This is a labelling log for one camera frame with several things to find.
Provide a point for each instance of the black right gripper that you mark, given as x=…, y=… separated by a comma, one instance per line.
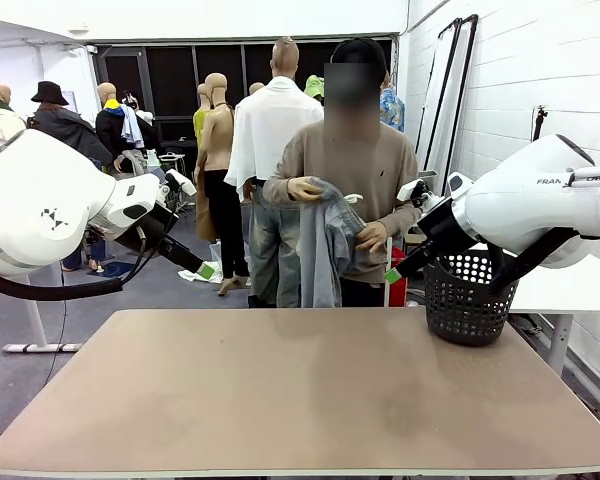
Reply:
x=442, y=222

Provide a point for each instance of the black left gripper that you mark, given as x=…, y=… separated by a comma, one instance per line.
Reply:
x=147, y=225

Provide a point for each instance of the black perforated plastic basket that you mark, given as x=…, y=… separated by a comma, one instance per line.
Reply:
x=460, y=320

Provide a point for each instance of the grey training pants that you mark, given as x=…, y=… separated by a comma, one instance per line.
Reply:
x=320, y=260

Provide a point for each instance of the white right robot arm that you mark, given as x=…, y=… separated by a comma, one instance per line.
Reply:
x=530, y=210

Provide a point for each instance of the person's right forearm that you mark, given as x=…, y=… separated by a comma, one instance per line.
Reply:
x=276, y=189

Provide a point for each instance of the person's left forearm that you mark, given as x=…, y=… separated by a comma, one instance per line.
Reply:
x=400, y=220

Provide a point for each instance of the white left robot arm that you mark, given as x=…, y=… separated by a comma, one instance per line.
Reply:
x=40, y=200

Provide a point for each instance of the person's left hand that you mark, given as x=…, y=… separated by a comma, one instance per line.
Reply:
x=372, y=236

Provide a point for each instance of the person's right hand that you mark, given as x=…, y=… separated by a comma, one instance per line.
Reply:
x=304, y=189

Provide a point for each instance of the white cloth on floor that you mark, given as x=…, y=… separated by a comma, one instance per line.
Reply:
x=192, y=276

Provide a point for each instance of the red box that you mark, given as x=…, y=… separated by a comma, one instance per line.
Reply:
x=402, y=295

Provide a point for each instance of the small white background table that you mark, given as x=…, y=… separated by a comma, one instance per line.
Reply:
x=172, y=157

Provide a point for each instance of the blue jeans half mannequin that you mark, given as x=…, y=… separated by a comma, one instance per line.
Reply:
x=75, y=260

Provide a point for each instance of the person in beige sweater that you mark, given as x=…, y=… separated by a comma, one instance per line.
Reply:
x=365, y=160

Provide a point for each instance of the bare mannequin with black trousers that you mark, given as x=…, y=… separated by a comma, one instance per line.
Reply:
x=219, y=130

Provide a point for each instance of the mannequin with yellow top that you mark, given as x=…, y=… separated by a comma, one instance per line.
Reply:
x=200, y=122

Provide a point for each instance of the mannequin with yellow collar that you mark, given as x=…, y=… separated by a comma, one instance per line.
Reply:
x=109, y=125

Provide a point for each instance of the blue floral shirt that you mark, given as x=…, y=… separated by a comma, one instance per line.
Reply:
x=395, y=112

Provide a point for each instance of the mannequin with white shawl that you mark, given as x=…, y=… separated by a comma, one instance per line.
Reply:
x=270, y=125

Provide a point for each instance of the white table stand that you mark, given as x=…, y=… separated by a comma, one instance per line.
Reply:
x=37, y=320

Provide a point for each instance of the background person in black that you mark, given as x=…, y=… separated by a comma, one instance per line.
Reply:
x=131, y=100

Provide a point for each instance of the white side table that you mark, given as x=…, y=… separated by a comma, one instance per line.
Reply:
x=570, y=295

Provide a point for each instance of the mannequin with black hat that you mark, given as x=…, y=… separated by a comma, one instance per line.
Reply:
x=65, y=130

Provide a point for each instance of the black framed white board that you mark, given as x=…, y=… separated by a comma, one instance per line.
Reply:
x=442, y=90

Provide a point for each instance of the beige mannequin head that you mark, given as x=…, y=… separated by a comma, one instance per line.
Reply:
x=256, y=89

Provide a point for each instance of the black cap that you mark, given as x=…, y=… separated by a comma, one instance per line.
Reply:
x=357, y=50

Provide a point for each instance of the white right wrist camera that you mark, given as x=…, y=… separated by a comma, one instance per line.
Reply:
x=415, y=192

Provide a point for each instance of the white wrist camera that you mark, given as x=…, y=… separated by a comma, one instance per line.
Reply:
x=415, y=192
x=180, y=182

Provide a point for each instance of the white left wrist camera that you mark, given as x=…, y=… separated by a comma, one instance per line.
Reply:
x=180, y=182

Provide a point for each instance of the black metal frame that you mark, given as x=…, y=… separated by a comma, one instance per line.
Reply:
x=472, y=50

